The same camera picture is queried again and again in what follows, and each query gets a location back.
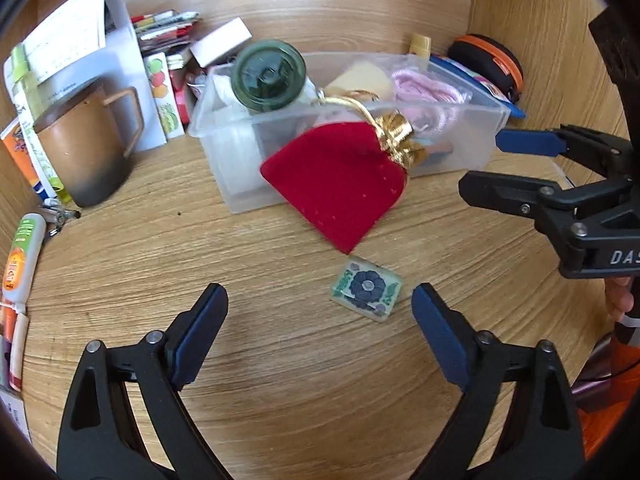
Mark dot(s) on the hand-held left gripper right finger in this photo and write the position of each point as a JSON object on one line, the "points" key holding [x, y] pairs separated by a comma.
{"points": [[440, 335]]}

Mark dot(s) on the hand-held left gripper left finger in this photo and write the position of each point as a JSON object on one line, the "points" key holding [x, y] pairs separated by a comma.
{"points": [[200, 330]]}

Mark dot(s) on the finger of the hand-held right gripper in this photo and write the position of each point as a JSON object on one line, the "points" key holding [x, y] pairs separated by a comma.
{"points": [[500, 190], [525, 141]]}

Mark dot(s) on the floral square tile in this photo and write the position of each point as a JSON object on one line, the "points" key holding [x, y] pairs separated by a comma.
{"points": [[367, 287]]}

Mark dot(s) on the clear plastic storage bin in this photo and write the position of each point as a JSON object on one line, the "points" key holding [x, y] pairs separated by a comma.
{"points": [[240, 170]]}

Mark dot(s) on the red velvet pouch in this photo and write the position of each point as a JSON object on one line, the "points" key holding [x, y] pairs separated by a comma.
{"points": [[330, 180]]}

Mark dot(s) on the beige lidded cup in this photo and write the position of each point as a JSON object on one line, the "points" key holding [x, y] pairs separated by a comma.
{"points": [[360, 80]]}

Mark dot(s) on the green glass jar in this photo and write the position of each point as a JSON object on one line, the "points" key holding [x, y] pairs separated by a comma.
{"points": [[270, 75]]}

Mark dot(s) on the wooden desktop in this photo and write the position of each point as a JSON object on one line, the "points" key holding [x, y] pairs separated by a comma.
{"points": [[300, 385]]}

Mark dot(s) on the person's right hand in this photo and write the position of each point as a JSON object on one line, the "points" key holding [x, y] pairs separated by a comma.
{"points": [[620, 297]]}

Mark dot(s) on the blue pencil case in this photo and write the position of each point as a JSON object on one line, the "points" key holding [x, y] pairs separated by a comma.
{"points": [[500, 95]]}

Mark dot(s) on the black orange zip case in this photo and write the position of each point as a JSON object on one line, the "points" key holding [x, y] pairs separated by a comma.
{"points": [[480, 55]]}

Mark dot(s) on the yellow sunscreen bottle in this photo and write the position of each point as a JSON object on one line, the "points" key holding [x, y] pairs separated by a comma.
{"points": [[420, 44]]}

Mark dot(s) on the white round container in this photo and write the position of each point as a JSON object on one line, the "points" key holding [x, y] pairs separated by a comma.
{"points": [[235, 152]]}

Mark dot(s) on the metal key clip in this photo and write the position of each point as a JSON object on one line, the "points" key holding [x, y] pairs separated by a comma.
{"points": [[57, 215]]}

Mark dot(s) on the orange white tube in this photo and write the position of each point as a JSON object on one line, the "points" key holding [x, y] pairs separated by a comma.
{"points": [[22, 255]]}

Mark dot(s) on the brown ceramic mug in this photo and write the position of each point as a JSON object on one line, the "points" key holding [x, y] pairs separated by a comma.
{"points": [[80, 160]]}

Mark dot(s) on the red book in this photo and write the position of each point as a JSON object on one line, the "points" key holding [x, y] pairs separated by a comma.
{"points": [[180, 95]]}

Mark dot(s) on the fruit print box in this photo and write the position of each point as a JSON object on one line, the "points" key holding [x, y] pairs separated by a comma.
{"points": [[160, 90]]}

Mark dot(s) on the orange packet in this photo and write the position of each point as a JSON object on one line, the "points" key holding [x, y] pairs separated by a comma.
{"points": [[15, 152]]}

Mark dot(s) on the white cardboard box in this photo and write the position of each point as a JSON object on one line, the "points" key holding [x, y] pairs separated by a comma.
{"points": [[220, 40]]}

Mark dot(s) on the green white packet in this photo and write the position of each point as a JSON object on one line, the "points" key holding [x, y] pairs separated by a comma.
{"points": [[27, 90]]}

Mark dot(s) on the pens and markers bundle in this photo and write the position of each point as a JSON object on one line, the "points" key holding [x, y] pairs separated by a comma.
{"points": [[172, 35]]}

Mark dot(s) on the red white marker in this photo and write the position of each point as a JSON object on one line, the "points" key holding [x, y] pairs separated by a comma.
{"points": [[150, 19]]}

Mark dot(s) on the white folded paper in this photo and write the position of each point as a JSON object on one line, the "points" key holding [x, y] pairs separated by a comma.
{"points": [[65, 30]]}

